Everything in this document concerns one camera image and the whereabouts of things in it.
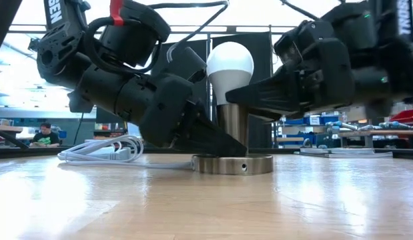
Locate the black overhead crossbar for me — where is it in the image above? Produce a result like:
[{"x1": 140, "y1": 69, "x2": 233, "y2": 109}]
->
[{"x1": 7, "y1": 23, "x2": 297, "y2": 35}]

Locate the white plastic bin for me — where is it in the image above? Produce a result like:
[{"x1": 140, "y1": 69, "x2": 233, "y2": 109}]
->
[{"x1": 125, "y1": 119, "x2": 143, "y2": 137}]

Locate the silver hard drive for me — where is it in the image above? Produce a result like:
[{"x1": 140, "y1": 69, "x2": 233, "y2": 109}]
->
[{"x1": 294, "y1": 147, "x2": 394, "y2": 159}]

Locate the red storage bin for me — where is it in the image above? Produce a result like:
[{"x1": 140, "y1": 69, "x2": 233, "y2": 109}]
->
[{"x1": 389, "y1": 108, "x2": 413, "y2": 125}]

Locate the black hanging cable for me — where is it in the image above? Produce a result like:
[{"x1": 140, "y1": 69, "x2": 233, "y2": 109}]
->
[{"x1": 72, "y1": 112, "x2": 85, "y2": 146}]

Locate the person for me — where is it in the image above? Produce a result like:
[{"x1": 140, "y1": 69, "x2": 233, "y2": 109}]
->
[{"x1": 29, "y1": 121, "x2": 62, "y2": 147}]

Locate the wooden side table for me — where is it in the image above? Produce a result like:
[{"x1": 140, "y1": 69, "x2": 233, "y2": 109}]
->
[{"x1": 0, "y1": 125, "x2": 25, "y2": 149}]

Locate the white LED lightbulb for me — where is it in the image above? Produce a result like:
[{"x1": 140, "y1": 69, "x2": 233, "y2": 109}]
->
[{"x1": 205, "y1": 41, "x2": 255, "y2": 106}]

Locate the thick black cable hose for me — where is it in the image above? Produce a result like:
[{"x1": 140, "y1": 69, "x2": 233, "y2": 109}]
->
[{"x1": 84, "y1": 16, "x2": 163, "y2": 75}]

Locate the black computer monitor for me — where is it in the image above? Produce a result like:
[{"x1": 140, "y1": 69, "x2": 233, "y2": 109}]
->
[{"x1": 95, "y1": 106, "x2": 127, "y2": 124}]

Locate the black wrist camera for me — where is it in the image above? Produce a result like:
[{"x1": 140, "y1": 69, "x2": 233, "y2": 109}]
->
[
  {"x1": 274, "y1": 20, "x2": 314, "y2": 65},
  {"x1": 167, "y1": 46, "x2": 208, "y2": 84}
]

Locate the red cable tie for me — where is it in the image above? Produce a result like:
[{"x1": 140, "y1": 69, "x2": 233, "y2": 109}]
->
[{"x1": 109, "y1": 0, "x2": 125, "y2": 27}]

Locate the blue storage bin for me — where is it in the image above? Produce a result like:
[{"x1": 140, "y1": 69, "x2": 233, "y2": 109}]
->
[
  {"x1": 321, "y1": 115, "x2": 340, "y2": 126},
  {"x1": 286, "y1": 115, "x2": 310, "y2": 126}
]

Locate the thin black camera cable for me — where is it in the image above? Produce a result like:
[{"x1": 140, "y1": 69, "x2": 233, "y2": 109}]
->
[
  {"x1": 149, "y1": 0, "x2": 230, "y2": 64},
  {"x1": 279, "y1": 0, "x2": 322, "y2": 21}
]

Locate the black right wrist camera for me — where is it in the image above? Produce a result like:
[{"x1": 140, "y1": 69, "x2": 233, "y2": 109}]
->
[{"x1": 274, "y1": 20, "x2": 314, "y2": 65}]

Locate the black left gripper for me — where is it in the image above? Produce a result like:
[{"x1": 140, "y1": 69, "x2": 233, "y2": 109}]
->
[{"x1": 114, "y1": 73, "x2": 247, "y2": 157}]

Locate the white lamp power cord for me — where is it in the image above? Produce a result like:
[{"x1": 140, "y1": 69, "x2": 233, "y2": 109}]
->
[{"x1": 57, "y1": 135, "x2": 193, "y2": 169}]

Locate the brushed metal lamp base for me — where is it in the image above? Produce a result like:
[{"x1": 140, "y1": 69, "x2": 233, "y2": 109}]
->
[{"x1": 191, "y1": 103, "x2": 274, "y2": 176}]

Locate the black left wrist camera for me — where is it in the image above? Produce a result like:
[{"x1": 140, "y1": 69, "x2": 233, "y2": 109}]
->
[{"x1": 167, "y1": 46, "x2": 208, "y2": 84}]

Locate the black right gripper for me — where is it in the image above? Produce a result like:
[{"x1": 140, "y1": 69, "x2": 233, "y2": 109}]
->
[{"x1": 225, "y1": 25, "x2": 356, "y2": 121}]

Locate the black aluminium table frame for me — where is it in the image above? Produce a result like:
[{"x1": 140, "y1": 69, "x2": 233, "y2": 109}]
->
[{"x1": 0, "y1": 145, "x2": 413, "y2": 160}]

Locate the cluttered work table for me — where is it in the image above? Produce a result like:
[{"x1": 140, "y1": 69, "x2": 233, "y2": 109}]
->
[{"x1": 339, "y1": 128, "x2": 413, "y2": 148}]

